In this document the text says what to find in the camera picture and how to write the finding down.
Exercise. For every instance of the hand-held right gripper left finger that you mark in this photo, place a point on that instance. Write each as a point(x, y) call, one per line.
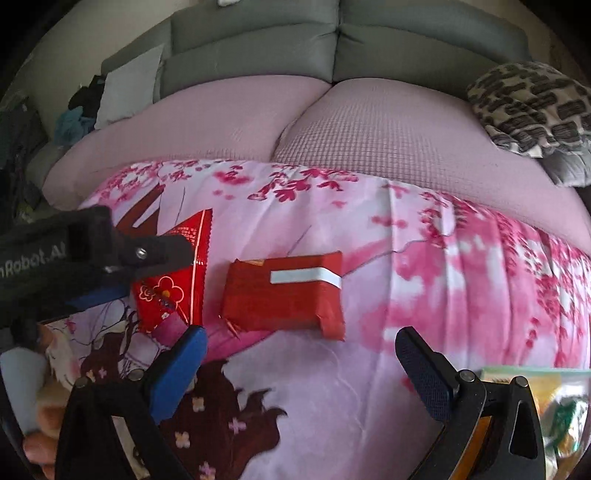
point(182, 369)

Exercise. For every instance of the dark clothes pile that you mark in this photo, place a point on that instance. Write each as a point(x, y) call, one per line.
point(87, 97)

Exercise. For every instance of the grey sofa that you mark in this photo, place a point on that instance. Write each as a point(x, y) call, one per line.
point(258, 27)

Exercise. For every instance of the white tray with teal rim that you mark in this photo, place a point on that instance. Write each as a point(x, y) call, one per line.
point(508, 371)

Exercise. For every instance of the light grey pillow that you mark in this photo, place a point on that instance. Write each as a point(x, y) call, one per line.
point(129, 87)

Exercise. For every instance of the teal cloth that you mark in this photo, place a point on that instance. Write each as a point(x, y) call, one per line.
point(71, 127)

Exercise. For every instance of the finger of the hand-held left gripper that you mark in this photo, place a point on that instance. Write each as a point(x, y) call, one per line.
point(99, 297)
point(157, 254)

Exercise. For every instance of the pink sofa seat cover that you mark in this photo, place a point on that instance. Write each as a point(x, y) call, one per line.
point(369, 147)

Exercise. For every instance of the person's left hand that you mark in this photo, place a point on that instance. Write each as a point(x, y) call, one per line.
point(44, 447)

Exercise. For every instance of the orange bread packet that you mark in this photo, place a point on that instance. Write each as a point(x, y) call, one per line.
point(545, 387)

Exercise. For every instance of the red box-shaped packet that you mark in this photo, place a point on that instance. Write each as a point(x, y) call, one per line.
point(277, 304)

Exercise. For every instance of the black and white patterned pillow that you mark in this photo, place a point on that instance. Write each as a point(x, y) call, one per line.
point(531, 106)

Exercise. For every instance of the pink printed blanket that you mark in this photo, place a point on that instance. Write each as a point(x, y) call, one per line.
point(351, 392)

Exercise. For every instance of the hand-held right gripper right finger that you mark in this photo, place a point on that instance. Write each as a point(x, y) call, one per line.
point(422, 374)

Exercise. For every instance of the red candy packet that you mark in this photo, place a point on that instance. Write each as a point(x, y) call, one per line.
point(178, 286)

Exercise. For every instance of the clear cake packet green ends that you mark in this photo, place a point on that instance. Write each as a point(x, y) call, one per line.
point(565, 415)

